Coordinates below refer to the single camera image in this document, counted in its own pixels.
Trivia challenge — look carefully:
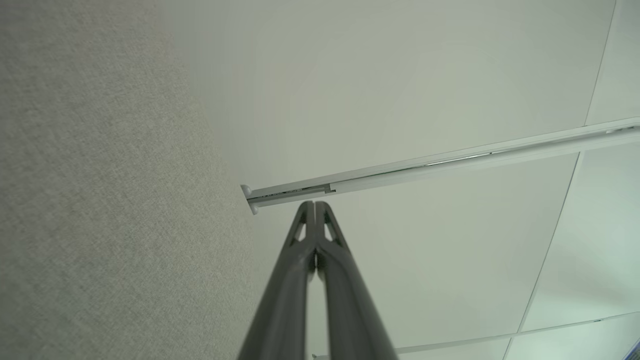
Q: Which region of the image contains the grey partition frame post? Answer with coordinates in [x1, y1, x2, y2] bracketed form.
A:
[247, 117, 640, 208]

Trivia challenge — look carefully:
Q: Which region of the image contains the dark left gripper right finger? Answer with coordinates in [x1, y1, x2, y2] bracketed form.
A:
[316, 201, 399, 360]

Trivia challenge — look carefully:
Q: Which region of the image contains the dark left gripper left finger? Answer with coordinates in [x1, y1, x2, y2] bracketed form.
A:
[237, 201, 316, 360]

